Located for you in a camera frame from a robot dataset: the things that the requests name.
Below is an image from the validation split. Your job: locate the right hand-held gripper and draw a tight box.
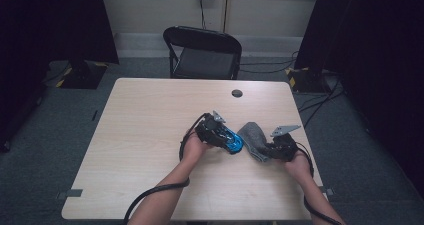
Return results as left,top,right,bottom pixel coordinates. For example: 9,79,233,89
266,124,302,163

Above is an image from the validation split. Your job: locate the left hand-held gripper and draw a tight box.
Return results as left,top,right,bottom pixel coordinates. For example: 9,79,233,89
194,110,228,150

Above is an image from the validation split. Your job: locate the person's left hand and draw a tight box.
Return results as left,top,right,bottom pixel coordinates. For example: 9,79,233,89
181,131,215,165

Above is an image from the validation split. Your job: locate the person's right hand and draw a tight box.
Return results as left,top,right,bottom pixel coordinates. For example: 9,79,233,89
282,149,315,183

